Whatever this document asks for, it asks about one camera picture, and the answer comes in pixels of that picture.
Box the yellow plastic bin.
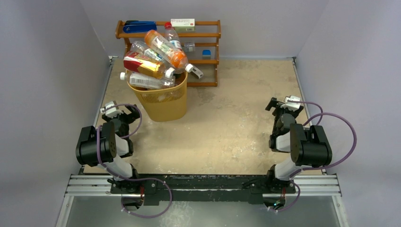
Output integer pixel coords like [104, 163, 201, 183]
[127, 73, 188, 122]

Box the red gold label bottle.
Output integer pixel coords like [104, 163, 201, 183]
[123, 51, 175, 79]

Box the blue green label white-cap bottle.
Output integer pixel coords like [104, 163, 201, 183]
[131, 41, 163, 61]

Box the orange label bottle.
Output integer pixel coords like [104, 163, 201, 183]
[144, 30, 194, 73]

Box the red landscape label bottle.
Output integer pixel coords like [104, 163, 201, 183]
[164, 22, 182, 50]

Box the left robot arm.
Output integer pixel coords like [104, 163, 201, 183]
[76, 101, 142, 193]

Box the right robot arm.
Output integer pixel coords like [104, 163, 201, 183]
[265, 96, 332, 192]

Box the white stapler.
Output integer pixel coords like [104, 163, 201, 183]
[191, 65, 204, 79]

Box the blue stapler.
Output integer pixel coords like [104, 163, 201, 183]
[122, 20, 157, 34]

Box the blue eraser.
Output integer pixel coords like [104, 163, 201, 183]
[202, 49, 211, 60]

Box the wooden shelf rack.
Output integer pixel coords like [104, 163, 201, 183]
[115, 20, 221, 87]

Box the white red box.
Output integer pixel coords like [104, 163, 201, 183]
[170, 18, 195, 33]

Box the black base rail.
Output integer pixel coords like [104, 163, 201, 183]
[108, 172, 296, 208]

